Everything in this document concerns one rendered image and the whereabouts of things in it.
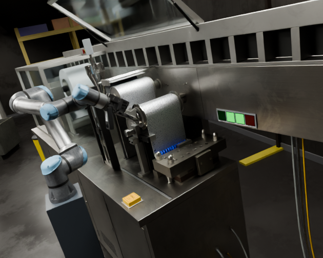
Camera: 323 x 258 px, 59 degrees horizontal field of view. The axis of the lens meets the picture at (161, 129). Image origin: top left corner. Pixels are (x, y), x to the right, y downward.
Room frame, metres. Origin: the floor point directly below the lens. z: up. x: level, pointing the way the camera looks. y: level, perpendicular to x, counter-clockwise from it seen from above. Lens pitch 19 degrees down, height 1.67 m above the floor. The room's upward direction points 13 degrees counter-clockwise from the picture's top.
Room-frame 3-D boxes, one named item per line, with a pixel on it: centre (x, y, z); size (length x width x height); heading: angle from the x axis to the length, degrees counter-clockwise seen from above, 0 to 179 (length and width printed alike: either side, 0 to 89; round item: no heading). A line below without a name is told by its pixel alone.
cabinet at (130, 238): (2.32, 0.54, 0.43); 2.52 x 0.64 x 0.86; 31
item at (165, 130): (1.50, -0.03, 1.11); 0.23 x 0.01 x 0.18; 121
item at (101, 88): (2.16, 0.38, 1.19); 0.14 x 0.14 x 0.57
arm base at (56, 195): (1.46, 0.64, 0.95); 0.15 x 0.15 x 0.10
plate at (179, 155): (1.42, -0.13, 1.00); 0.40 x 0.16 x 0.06; 121
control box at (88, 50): (1.98, 0.36, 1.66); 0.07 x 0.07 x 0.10; 10
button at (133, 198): (1.23, 0.22, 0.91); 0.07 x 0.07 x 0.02; 31
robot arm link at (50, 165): (1.46, 0.63, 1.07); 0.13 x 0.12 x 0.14; 138
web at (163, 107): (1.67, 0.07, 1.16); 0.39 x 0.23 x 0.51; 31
